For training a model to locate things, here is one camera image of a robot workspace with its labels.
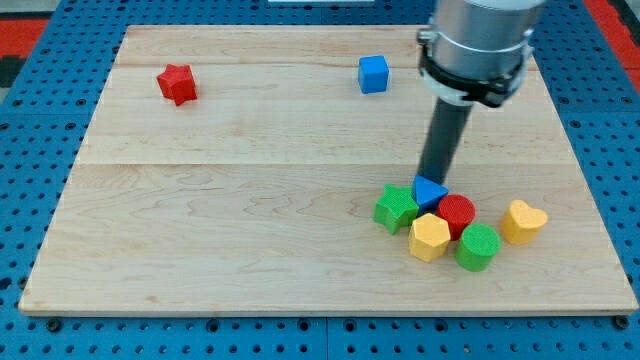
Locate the blue cube block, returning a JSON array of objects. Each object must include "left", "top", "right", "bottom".
[{"left": 358, "top": 55, "right": 389, "bottom": 94}]

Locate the red star block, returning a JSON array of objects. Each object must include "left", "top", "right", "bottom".
[{"left": 156, "top": 64, "right": 198, "bottom": 106}]

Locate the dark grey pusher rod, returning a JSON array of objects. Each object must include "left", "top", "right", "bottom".
[{"left": 417, "top": 99, "right": 472, "bottom": 184}]

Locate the yellow hexagon block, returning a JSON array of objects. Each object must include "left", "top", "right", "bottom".
[{"left": 408, "top": 213, "right": 451, "bottom": 262}]

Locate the red cylinder block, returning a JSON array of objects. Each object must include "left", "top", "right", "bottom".
[{"left": 436, "top": 194, "right": 476, "bottom": 241}]

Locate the yellow heart block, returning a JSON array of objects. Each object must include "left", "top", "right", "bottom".
[{"left": 499, "top": 199, "right": 549, "bottom": 245}]

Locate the light wooden board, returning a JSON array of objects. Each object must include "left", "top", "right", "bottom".
[{"left": 19, "top": 26, "right": 638, "bottom": 317}]

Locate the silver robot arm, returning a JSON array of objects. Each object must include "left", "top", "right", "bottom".
[{"left": 416, "top": 0, "right": 545, "bottom": 108}]

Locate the green star block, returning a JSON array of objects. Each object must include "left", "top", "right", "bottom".
[{"left": 373, "top": 184, "right": 419, "bottom": 234}]

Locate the green cylinder block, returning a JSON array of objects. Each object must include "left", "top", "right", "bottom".
[{"left": 455, "top": 224, "right": 501, "bottom": 272}]

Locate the blue triangle block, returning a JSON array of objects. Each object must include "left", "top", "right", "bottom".
[{"left": 412, "top": 175, "right": 449, "bottom": 212}]

